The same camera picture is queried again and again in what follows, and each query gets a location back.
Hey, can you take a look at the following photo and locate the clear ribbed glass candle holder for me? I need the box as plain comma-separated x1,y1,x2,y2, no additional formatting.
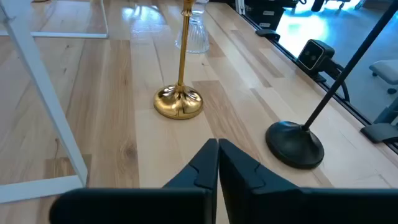
174,0,211,54

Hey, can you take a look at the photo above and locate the black camera cable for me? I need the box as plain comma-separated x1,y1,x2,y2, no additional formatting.
323,58,351,103

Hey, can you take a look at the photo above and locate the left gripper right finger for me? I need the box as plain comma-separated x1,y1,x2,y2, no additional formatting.
219,138,300,224

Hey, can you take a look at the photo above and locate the black table clamp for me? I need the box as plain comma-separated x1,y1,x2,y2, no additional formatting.
255,29,281,42
360,123,398,144

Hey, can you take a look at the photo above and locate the black metal candlestick holder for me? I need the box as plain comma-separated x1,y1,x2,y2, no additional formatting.
266,0,398,170

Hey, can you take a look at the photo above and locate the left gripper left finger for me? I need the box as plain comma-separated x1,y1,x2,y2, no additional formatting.
163,138,220,191

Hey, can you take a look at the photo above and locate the black storage box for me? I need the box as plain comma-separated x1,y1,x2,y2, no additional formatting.
248,0,299,31

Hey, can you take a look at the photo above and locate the white perforated metal rack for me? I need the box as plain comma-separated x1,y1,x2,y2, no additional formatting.
0,0,109,205

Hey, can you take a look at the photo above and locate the black table-level camera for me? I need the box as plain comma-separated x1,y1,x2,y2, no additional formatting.
297,39,336,75

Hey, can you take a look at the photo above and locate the gold metal candlestick holder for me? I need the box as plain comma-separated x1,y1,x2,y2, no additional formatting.
153,0,205,121

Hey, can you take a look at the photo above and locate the grey padded stool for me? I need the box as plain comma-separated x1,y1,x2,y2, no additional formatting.
368,58,398,95

